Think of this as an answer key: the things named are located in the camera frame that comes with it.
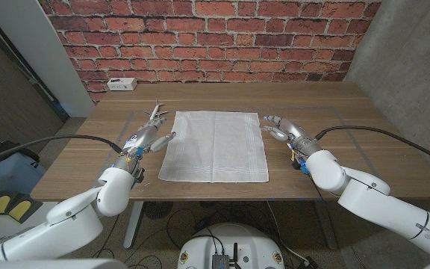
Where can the white handkerchief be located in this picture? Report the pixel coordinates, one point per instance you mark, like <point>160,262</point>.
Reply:
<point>215,145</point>

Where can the white table leg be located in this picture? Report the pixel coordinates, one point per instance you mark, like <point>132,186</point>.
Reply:
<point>133,224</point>

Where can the round black floor fan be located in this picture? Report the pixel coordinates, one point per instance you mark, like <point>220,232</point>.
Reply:
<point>158,209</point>

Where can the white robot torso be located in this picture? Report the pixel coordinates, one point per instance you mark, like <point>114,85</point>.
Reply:
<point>252,243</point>

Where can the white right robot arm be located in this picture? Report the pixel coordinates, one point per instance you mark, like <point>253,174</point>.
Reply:
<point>368,201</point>

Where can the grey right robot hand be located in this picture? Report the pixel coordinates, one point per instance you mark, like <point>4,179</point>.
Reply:
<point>297,136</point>

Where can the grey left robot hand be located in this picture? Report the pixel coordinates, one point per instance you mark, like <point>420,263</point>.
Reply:
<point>144,140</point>

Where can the white toy plane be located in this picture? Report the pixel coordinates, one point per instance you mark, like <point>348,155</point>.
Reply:
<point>155,109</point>

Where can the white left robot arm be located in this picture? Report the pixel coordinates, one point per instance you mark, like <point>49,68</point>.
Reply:
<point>69,224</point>

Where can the red brick print backdrop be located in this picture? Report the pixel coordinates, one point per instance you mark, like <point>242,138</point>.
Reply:
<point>215,37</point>

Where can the grey table leg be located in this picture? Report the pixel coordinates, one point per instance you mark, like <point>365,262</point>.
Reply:
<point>325,224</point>

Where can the grey electronics box with antenna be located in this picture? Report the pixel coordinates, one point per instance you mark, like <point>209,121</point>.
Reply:
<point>220,261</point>

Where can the white power strip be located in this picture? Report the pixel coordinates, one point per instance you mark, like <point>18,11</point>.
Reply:
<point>121,84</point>

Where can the blue storage bin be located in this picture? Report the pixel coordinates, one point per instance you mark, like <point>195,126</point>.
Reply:
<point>6,175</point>

